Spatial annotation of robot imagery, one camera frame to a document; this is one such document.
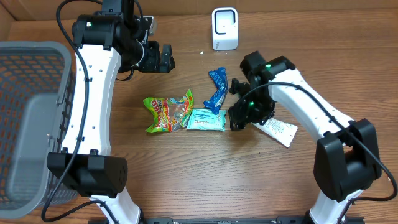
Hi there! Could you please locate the colourful gummy candy bag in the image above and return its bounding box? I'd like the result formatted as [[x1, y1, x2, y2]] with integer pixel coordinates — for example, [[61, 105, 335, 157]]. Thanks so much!
[[143, 90, 194, 133]]

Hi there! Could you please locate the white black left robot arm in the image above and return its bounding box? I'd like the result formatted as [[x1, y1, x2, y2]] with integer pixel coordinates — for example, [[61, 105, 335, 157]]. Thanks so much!
[[47, 1, 175, 223]]

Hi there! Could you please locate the teal wet wipes pack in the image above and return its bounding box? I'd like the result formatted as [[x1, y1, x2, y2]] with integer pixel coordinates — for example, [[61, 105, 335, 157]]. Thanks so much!
[[187, 109, 226, 131]]

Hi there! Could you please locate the white tube gold cap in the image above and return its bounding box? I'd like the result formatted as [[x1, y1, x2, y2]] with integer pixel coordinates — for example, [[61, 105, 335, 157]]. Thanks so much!
[[253, 118, 298, 148]]

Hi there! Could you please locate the grey plastic mesh basket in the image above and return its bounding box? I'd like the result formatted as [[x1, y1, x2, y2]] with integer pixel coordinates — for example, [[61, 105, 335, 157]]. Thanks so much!
[[1, 41, 77, 219]]

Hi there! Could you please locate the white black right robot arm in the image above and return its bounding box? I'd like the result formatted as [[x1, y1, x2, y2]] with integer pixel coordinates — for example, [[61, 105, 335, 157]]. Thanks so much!
[[228, 51, 381, 223]]

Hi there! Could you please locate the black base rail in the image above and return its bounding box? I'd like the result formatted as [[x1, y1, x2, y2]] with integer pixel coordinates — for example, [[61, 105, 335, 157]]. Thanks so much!
[[139, 211, 313, 224]]

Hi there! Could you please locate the white barcode scanner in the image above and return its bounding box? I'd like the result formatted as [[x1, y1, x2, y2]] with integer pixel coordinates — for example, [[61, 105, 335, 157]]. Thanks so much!
[[211, 7, 239, 51]]

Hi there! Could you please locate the blue snack wrapper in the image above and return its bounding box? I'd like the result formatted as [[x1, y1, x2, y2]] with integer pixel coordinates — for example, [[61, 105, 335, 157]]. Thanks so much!
[[203, 67, 229, 114]]

